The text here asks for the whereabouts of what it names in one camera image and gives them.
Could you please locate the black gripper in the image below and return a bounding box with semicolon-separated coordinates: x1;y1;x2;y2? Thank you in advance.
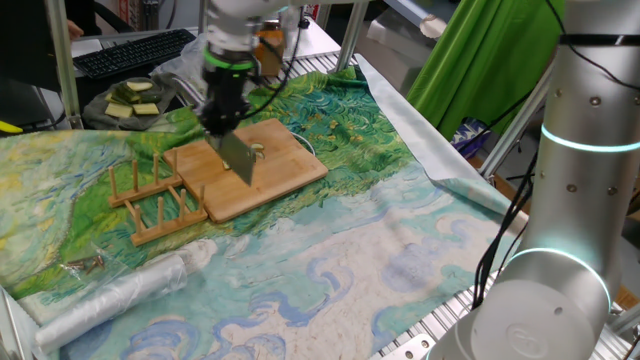
198;65;254;141

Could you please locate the steel kitchen knife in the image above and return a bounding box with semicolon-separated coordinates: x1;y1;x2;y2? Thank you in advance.
208;130;259;188

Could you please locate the dark green cucumber peel piece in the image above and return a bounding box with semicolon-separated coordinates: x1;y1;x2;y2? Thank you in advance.
112;83;164;105

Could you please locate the person's hand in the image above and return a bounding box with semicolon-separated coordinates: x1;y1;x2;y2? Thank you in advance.
67;19;87;44

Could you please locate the crumpled clear plastic bag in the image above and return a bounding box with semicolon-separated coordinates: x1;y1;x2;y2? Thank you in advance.
149;33;209;99

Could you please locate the amber glass jar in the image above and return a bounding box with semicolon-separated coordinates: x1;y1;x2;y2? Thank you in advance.
253;19;287;78

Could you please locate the bamboo cutting board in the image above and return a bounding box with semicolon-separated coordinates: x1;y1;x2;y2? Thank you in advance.
163;117;330;225

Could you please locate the wooden peg dish rack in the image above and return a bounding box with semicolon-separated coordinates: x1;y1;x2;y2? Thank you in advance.
107;147;211;248

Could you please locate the black computer keyboard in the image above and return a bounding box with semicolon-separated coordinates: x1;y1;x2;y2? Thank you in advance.
72;28;198;81

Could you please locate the painted landscape tablecloth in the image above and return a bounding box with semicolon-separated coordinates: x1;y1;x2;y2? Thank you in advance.
0;53;530;360

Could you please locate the clear bag of brass screws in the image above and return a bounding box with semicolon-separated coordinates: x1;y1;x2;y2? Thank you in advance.
58;242;133;289

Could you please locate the roll of clear plastic bags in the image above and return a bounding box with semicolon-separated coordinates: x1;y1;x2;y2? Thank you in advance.
33;238;222;356

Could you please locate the black monitor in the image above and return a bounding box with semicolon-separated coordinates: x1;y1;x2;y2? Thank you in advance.
0;0;64;94

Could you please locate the blue patterned bag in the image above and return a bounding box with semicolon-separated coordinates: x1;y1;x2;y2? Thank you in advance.
451;117;496;162

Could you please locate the bright green cloth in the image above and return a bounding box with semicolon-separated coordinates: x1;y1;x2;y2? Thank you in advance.
405;0;566;142

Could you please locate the aluminium profile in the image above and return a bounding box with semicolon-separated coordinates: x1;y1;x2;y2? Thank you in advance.
0;285;36;360

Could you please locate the thin black cable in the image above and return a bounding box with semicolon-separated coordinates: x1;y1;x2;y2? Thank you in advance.
238;12;307;121

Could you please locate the aluminium frame post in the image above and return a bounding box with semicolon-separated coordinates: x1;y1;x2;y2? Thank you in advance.
331;0;371;75
44;0;84;129
197;0;211;36

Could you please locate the aluminium frame bar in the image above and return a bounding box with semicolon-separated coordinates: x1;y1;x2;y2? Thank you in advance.
478;62;557;180

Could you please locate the black cable bundle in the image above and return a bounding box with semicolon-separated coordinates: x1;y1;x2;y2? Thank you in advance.
471;149;540;311

